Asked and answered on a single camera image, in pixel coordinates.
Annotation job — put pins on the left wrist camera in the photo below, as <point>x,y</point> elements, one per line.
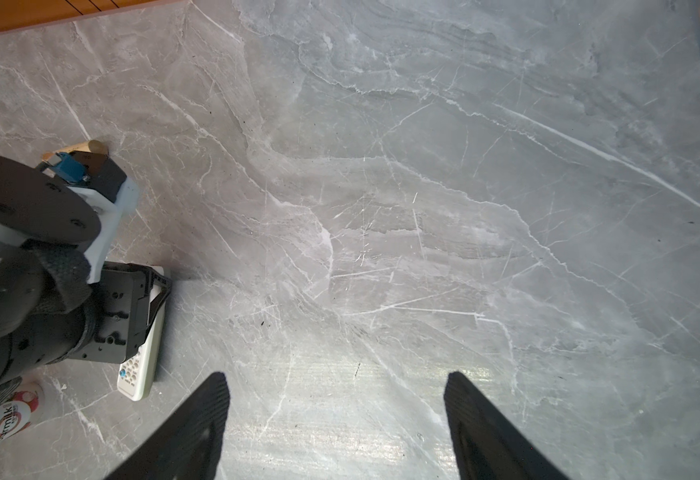
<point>106,189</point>

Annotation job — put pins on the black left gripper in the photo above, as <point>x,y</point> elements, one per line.
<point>127,301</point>

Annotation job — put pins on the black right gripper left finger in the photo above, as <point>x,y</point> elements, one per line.
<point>188,445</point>

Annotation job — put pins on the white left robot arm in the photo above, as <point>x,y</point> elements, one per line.
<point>60,295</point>

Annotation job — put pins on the wooden mallet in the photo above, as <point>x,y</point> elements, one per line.
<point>90,146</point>

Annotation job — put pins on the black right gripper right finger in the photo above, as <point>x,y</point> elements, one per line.
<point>485,443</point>

